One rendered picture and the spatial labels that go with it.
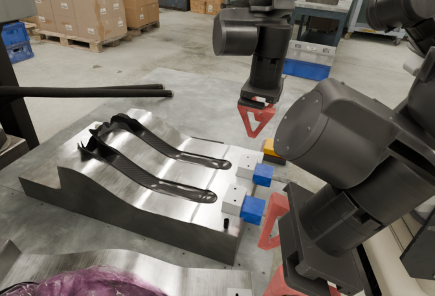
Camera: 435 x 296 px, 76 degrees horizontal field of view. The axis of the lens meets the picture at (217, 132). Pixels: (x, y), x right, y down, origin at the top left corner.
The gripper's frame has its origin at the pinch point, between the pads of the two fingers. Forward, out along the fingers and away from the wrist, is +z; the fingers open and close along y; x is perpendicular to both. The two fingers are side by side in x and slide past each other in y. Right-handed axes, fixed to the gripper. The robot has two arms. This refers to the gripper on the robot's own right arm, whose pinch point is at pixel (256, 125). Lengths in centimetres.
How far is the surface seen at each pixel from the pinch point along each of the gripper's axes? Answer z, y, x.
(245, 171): 10.6, 2.4, -0.2
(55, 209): 22.3, 18.4, -38.1
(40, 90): 10, -7, -65
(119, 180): 11.3, 14.5, -23.2
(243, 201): 10.2, 11.3, 1.5
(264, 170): 10.7, 0.0, 3.7
